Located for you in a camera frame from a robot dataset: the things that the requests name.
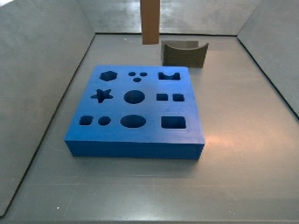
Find dark grey arch block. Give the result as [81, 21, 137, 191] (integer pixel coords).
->
[161, 40, 209, 68]

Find blue foam shape-sorting board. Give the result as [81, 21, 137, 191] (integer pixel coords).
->
[64, 66, 204, 159]

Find brown arch-shaped block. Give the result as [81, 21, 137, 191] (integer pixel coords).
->
[140, 0, 160, 45]

